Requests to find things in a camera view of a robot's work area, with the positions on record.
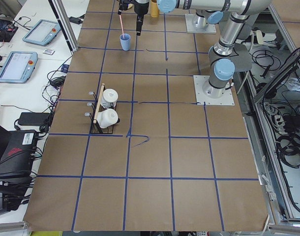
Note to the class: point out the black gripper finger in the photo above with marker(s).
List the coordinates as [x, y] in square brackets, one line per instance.
[139, 24]
[120, 10]

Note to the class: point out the pink chopstick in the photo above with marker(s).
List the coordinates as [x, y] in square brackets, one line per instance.
[121, 24]

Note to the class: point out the light blue plastic cup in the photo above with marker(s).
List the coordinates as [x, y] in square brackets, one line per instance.
[125, 41]

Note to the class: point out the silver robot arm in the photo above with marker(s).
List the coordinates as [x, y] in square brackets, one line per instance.
[212, 17]
[221, 67]

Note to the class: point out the bamboo chopstick holder cup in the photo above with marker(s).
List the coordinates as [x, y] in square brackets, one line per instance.
[154, 11]

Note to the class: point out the teach pendant far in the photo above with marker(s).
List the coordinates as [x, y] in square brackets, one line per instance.
[42, 33]

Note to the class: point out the teach pendant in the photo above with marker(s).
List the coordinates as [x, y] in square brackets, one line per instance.
[42, 33]
[18, 67]

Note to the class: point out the white mug rear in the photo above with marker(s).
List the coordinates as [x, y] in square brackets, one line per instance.
[109, 98]

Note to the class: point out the white mug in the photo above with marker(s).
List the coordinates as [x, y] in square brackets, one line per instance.
[109, 98]
[107, 118]

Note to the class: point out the white mug front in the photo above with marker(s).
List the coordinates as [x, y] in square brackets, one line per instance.
[107, 118]

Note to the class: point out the grey office chair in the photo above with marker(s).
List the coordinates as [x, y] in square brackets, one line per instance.
[241, 58]

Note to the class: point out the teach pendant near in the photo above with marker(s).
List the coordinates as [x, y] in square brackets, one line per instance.
[18, 67]

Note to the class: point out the black power adapter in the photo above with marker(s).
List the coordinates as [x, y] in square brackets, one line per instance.
[32, 119]

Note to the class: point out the black computer box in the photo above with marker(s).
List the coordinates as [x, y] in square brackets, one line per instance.
[16, 148]

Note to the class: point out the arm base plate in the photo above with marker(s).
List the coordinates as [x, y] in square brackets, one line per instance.
[197, 24]
[208, 95]

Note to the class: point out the aluminium frame post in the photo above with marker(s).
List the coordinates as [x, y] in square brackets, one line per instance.
[64, 23]

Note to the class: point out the black wire mug rack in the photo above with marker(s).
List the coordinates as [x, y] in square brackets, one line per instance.
[96, 108]

